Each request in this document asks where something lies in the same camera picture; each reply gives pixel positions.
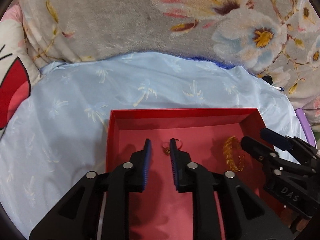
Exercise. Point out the gold cuff bangle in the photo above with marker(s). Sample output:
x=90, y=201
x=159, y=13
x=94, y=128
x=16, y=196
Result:
x=232, y=152

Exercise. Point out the purple mat edge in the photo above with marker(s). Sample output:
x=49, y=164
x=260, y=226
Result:
x=306, y=127

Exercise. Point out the white pink cat pillow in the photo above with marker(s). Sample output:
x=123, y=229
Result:
x=18, y=72

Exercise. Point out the light blue palm-print sheet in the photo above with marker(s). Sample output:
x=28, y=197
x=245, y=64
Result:
x=60, y=132

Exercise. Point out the grey floral blanket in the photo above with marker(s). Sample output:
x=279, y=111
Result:
x=276, y=38

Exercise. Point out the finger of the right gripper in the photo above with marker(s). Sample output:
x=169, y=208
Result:
x=257, y=150
x=294, y=145

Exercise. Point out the red cardboard box tray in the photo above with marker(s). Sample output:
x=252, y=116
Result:
x=160, y=211

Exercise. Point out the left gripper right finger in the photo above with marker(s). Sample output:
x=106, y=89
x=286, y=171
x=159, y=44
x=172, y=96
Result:
x=223, y=206

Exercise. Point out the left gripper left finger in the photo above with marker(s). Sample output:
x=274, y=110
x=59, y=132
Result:
x=97, y=206

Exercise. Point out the blue white pen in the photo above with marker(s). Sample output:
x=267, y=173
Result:
x=279, y=88

